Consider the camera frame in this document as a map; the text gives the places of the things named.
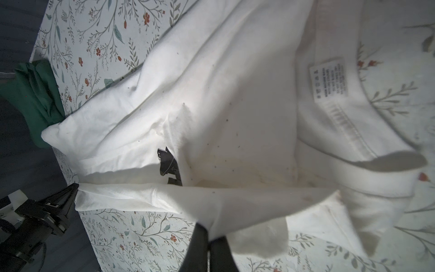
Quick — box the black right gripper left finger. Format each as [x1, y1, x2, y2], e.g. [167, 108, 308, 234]
[179, 223, 208, 272]

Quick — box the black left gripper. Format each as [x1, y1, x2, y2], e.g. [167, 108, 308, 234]
[1, 183, 79, 265]

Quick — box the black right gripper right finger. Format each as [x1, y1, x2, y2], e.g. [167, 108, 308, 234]
[208, 236, 239, 272]

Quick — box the white printed t shirt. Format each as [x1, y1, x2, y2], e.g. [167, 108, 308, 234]
[41, 1, 427, 256]

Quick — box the folded dark green t shirt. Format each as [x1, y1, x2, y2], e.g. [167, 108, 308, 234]
[1, 60, 65, 148]

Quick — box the floral patterned table mat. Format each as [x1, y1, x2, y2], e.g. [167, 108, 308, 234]
[31, 1, 435, 272]

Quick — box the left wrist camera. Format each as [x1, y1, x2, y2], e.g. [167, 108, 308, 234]
[1, 190, 28, 225]

